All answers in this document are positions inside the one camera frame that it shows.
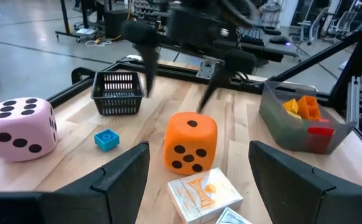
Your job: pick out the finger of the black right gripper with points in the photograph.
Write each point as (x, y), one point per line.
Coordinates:
(140, 32)
(240, 60)

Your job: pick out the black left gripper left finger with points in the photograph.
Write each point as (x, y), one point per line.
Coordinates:
(81, 205)

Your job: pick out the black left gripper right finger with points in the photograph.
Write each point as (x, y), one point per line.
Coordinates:
(299, 199)

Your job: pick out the long green toy brick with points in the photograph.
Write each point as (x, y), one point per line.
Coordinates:
(290, 133)

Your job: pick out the yellow toy brick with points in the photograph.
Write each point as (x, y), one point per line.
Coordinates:
(290, 105)

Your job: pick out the blue-print card deck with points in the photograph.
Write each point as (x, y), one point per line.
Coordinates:
(232, 217)

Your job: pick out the teal small toy block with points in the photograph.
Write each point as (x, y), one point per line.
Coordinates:
(107, 140)

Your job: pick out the red toy brick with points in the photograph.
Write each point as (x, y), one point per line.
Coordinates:
(321, 131)

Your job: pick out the yellow small toy block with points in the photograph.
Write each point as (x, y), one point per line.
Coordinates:
(294, 115)

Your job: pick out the small red toy cube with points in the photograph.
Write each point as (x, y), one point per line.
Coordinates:
(324, 120)

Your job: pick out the orange wedge toy brick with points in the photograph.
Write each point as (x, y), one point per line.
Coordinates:
(310, 107)

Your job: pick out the orange foam die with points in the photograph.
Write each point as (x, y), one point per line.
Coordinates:
(190, 140)

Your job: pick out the pink foam die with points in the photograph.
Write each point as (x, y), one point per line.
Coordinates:
(20, 130)

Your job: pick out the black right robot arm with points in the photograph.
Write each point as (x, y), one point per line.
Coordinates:
(230, 9)

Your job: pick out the black workbench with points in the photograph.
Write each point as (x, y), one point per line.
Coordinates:
(262, 51)

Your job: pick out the black computer tower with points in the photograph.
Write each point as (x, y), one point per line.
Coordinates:
(115, 25)

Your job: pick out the black keyboard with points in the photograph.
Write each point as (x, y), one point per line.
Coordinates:
(251, 36)

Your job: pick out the black computer mouse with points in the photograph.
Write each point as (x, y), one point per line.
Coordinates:
(280, 40)

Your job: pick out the grey translucent plastic tray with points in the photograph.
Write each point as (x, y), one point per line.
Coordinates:
(271, 124)

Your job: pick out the black rolling table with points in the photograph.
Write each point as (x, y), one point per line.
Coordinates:
(64, 18)

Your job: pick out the black slotted plastic basket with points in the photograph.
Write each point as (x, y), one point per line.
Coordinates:
(106, 107)

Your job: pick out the grey office chair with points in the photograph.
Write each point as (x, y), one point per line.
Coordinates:
(344, 23)
(316, 25)

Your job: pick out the grey metal base plate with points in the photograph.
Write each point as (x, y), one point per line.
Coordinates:
(206, 71)

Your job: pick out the black frame clamp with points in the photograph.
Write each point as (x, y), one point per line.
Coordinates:
(75, 74)

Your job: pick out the silver aluminium rail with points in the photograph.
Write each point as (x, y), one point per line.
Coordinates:
(353, 99)

